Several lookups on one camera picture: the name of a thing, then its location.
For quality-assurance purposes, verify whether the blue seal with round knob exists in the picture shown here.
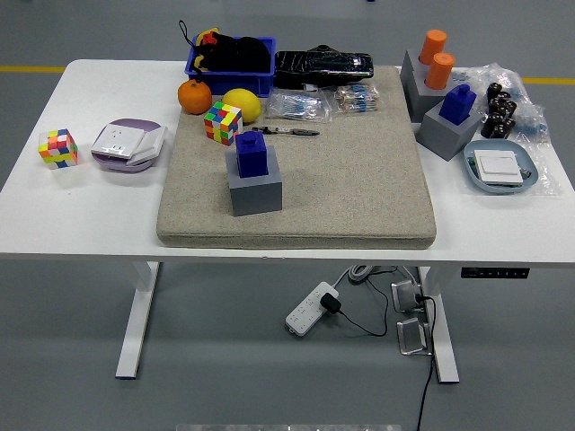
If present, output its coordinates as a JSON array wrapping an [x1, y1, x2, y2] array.
[[234, 129, 270, 179]]

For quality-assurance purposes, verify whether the grey cube seal holder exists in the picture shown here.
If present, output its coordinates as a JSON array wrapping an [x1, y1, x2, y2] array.
[[415, 99, 484, 162], [226, 144, 284, 217]]

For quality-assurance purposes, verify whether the blue seal with square knob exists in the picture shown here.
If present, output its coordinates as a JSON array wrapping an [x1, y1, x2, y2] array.
[[438, 84, 476, 126]]

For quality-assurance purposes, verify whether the beige fabric mat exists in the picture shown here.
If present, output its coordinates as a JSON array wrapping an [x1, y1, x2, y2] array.
[[155, 65, 438, 251]]

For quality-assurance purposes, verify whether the black slim hand tool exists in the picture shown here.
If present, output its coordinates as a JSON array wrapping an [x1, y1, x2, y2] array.
[[251, 126, 321, 137]]

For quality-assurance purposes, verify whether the white power strip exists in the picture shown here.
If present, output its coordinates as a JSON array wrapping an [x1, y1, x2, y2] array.
[[285, 281, 341, 338]]

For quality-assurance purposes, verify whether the bag of blue resistors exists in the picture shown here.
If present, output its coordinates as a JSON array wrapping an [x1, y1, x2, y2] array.
[[264, 87, 333, 124]]

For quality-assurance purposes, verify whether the bright colourful puzzle cube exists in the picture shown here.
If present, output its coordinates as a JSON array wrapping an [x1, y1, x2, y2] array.
[[203, 101, 244, 146]]

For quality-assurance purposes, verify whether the yellow lemon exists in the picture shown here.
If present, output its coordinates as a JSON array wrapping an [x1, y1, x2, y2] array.
[[222, 88, 262, 126]]

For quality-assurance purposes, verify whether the bag of brown resistors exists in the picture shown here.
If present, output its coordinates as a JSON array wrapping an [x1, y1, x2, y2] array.
[[332, 83, 385, 114]]

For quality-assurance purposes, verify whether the blue plastic bin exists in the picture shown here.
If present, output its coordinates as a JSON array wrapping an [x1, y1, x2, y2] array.
[[184, 35, 277, 98]]

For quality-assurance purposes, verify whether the orange fruit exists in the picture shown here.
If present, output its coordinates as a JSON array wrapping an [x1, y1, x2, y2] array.
[[177, 79, 213, 116]]

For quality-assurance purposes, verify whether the black wrapped keyboard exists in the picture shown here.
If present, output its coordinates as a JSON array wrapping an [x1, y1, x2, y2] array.
[[273, 43, 376, 90]]

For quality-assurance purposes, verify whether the tall grey double holder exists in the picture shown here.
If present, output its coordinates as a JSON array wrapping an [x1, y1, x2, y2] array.
[[399, 48, 455, 123]]

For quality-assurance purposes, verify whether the purple plate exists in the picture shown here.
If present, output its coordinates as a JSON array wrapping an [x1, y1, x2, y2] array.
[[91, 118, 165, 172]]

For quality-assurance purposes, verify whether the white table leg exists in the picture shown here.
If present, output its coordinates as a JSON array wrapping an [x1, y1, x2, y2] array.
[[415, 266, 461, 385], [115, 261, 162, 381]]

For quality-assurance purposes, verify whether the green circuit board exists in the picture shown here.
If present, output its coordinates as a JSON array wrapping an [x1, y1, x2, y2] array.
[[465, 154, 535, 186]]

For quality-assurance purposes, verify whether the yellow red tool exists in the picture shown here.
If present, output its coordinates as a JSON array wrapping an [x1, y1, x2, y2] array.
[[192, 27, 221, 71]]

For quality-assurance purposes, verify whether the light blue plate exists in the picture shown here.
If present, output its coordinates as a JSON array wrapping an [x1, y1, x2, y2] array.
[[462, 137, 540, 195]]

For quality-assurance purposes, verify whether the orange cylinder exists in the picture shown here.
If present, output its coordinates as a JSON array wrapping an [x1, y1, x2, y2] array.
[[424, 51, 456, 91], [419, 29, 448, 64]]

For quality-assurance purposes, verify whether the black table control panel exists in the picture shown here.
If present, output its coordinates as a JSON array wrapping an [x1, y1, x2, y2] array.
[[460, 267, 530, 279]]

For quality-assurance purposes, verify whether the pastel colourful puzzle cube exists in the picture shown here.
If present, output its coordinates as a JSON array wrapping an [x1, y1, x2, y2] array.
[[38, 128, 80, 171]]

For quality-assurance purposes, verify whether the flat clear plastic bag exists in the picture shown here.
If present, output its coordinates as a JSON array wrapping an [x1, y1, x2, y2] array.
[[461, 142, 562, 197]]

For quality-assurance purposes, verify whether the clear bag with blue parts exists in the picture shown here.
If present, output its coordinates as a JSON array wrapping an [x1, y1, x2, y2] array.
[[451, 61, 552, 145]]

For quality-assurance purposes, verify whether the white coiled cable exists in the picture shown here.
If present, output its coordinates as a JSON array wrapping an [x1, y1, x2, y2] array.
[[332, 264, 401, 286]]

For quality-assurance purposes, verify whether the black power adapter with cable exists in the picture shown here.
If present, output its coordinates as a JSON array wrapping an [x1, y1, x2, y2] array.
[[319, 268, 391, 338]]

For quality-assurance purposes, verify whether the metal bracket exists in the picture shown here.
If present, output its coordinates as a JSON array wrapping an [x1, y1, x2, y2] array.
[[395, 317, 433, 356], [390, 279, 428, 314]]

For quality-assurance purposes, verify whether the black cloth with strap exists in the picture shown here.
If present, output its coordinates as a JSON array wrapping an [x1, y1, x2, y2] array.
[[178, 20, 273, 73]]

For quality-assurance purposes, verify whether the white wall socket panel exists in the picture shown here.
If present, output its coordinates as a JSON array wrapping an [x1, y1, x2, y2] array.
[[91, 123, 147, 159]]

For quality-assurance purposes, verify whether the white wall switch panel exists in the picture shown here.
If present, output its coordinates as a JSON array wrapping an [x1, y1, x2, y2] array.
[[473, 150, 526, 185]]

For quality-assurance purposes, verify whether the black power cable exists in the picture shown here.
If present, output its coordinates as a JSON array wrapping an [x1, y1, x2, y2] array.
[[413, 294, 438, 431]]

